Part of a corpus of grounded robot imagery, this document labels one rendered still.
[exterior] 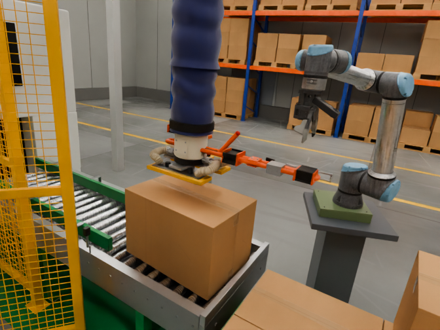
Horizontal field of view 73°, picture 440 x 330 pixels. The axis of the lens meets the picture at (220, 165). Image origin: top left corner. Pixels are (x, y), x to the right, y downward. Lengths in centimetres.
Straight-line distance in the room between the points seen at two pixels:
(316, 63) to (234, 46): 818
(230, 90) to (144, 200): 798
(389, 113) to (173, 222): 126
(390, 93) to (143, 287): 158
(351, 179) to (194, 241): 109
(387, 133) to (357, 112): 656
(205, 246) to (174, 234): 19
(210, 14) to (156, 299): 130
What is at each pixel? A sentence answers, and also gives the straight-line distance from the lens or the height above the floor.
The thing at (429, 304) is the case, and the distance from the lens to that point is 128.
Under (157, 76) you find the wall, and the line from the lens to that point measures 1265.
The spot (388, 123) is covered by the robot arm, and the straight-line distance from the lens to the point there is 186.
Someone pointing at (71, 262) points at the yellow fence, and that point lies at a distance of 182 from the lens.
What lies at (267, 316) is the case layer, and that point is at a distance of 156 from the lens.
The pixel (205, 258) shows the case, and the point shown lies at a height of 78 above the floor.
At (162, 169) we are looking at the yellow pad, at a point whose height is 110.
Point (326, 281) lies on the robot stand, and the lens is 235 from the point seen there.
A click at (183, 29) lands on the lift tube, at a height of 175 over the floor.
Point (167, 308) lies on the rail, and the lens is 156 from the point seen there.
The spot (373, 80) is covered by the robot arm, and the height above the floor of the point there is 161.
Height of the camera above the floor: 163
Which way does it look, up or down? 19 degrees down
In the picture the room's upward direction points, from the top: 5 degrees clockwise
